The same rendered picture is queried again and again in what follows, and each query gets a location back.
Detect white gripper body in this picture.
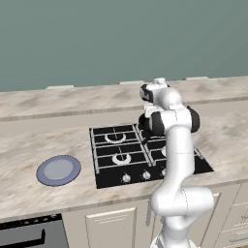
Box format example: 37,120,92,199
143,103,163,119

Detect black pan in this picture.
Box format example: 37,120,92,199
138,113,153,145

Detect pale beige slab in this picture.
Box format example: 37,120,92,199
46,84,76,90
184,76,209,81
118,79,145,86

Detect black gas hob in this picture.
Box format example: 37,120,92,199
89,123,215,190

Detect blue grey plate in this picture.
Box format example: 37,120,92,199
36,154,82,187

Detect cream cupboard door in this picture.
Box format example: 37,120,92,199
64,206,145,248
151,192,223,248

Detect cream drawer front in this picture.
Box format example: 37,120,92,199
214,226,248,248
222,201,248,231

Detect grey black dishwasher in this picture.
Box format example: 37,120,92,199
0,213,70,248

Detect grey cupboard door handle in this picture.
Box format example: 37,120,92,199
145,201,153,228

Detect black dishwasher handle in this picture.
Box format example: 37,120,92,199
0,229,47,248

